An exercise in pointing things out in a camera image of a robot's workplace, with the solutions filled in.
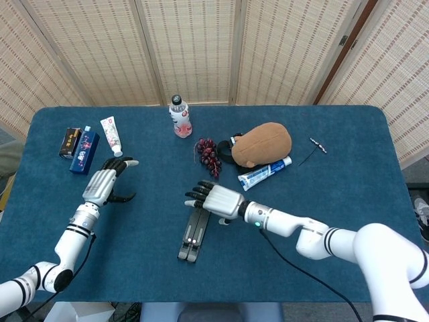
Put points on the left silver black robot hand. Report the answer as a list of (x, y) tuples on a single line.
[(99, 184)]

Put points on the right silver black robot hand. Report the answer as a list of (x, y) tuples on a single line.
[(224, 201)]

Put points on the black folding laptop stand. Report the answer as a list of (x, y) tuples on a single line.
[(194, 231)]

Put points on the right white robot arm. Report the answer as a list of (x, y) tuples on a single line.
[(335, 238)]

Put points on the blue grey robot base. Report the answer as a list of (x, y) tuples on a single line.
[(211, 313)]

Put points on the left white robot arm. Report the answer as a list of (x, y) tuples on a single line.
[(72, 238)]

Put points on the dark blue toothpaste box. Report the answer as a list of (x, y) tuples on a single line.
[(83, 154)]

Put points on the blue white toothpaste tube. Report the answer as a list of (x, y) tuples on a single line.
[(261, 174)]

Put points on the dark red grape bunch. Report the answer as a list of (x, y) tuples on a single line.
[(207, 154)]

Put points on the white red-print toothpaste tube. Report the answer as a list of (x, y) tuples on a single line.
[(110, 134)]

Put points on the small black printed box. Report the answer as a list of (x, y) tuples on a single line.
[(68, 142)]

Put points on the brown capybara plush toy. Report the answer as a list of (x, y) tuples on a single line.
[(264, 144)]

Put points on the blue carpet table mat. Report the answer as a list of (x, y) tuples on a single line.
[(140, 255)]

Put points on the clear plastic drink bottle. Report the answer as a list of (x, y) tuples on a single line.
[(181, 120)]

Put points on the grey cloth object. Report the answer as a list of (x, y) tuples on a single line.
[(10, 157)]

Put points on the white cardboard box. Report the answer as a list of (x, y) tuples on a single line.
[(80, 312)]

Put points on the bamboo folding screen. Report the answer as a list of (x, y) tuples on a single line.
[(194, 50)]

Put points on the grey white sneaker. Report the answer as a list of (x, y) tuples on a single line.
[(423, 214)]

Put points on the brown wooden post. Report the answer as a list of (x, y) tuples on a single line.
[(348, 43)]

